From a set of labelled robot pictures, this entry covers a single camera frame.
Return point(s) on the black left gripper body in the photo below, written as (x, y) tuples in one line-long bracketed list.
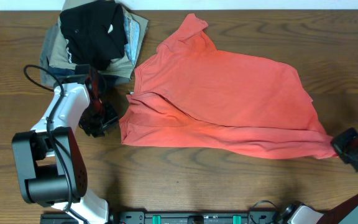
[(99, 117)]

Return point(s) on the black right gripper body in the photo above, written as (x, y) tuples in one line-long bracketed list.
[(351, 149)]

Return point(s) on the coral red t-shirt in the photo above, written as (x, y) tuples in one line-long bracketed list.
[(190, 94)]

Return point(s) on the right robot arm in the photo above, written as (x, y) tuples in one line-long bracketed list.
[(345, 212)]

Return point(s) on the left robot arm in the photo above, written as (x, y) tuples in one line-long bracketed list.
[(50, 168)]

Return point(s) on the dark blue folded garment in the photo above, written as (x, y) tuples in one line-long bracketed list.
[(107, 81)]

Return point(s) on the grey folded garment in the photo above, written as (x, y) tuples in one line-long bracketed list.
[(47, 62)]

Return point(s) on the khaki folded garment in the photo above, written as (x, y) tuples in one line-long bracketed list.
[(102, 34)]

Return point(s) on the black folded shirt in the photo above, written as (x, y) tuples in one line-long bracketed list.
[(94, 33)]

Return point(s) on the light blue folded garment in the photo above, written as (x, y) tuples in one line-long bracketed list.
[(132, 31)]

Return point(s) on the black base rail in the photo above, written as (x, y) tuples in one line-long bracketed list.
[(265, 217)]

